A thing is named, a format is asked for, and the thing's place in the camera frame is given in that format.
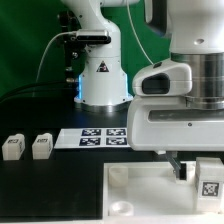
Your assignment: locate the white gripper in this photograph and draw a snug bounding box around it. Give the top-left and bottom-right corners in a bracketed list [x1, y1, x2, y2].
[127, 96, 224, 180]

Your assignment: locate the white square tabletop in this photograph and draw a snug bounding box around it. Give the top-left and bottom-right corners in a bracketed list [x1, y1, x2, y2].
[103, 160, 224, 224]

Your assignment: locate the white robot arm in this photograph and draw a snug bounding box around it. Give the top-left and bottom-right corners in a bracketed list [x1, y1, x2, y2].
[62, 0, 224, 179]

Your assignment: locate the white sheet with AprilTags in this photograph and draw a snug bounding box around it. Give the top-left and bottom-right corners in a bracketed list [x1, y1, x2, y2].
[54, 128, 129, 149]

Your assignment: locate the black cable bundle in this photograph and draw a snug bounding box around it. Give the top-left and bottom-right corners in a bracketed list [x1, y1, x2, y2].
[0, 81, 76, 103]

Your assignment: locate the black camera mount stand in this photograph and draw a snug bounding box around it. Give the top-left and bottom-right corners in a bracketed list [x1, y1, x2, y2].
[58, 10, 85, 84]

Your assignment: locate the white camera cable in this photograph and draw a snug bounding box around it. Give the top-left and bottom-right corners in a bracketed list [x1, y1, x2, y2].
[34, 30, 81, 84]

